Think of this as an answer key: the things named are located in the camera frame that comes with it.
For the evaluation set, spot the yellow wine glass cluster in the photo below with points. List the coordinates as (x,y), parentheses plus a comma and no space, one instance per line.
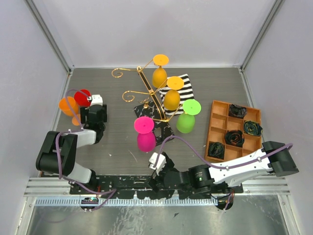
(159,76)

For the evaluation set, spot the black white striped cloth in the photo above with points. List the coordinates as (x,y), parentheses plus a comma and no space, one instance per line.
(185,93)

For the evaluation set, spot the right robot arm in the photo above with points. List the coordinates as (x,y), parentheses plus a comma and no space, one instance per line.
(272,158)

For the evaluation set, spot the rolled dark sock top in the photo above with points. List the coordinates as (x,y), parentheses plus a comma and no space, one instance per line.
(237,111)

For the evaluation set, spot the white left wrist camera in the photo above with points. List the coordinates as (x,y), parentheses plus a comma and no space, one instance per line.
(95,99)

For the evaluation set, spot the rolled dark sock right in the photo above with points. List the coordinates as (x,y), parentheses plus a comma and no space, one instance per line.
(253,128)

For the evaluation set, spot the rolled dark sock middle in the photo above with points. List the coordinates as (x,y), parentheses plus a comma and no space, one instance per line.
(234,138)

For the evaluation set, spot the rolled dark sock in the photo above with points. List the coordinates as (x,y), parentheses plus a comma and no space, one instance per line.
(237,111)
(253,128)
(216,150)
(234,138)

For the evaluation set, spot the rolled dark sock bottom left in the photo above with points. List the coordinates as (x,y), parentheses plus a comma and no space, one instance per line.
(216,150)

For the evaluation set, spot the pink plastic wine glass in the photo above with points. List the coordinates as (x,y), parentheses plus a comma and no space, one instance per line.
(146,140)

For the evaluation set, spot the gold wine glass rack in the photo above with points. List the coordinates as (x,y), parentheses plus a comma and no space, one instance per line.
(151,106)

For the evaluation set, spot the red plastic wine glass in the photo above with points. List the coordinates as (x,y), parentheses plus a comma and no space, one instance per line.
(81,99)

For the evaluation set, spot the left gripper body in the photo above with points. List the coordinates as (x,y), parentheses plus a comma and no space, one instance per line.
(84,112)

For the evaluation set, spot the orange plastic wine glass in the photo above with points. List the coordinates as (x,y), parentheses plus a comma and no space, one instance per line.
(70,108)

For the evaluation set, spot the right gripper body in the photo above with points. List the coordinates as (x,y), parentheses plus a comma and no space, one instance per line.
(169,166)

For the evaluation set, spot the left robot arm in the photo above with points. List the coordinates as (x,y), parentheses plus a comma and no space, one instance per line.
(58,151)

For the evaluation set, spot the green plastic wine glass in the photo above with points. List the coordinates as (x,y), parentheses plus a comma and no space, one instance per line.
(186,120)

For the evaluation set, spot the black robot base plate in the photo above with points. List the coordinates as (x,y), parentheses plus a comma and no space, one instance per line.
(144,186)

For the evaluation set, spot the orange wooden compartment tray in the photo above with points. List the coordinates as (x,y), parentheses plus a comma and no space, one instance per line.
(221,122)

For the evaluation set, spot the aluminium frame rail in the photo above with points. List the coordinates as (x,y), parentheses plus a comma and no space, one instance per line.
(51,191)

